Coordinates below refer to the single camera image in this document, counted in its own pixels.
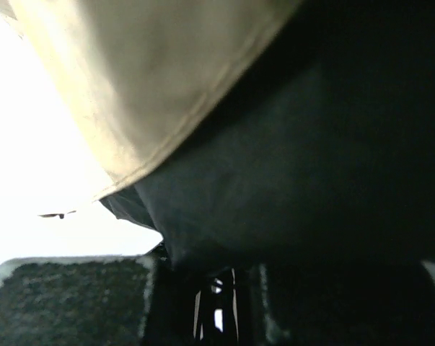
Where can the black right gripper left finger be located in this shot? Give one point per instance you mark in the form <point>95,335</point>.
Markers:
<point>75,300</point>

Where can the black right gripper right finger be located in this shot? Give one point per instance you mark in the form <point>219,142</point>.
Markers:
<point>351,305</point>

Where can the beige and black folding umbrella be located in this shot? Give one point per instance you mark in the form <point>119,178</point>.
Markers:
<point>253,130</point>

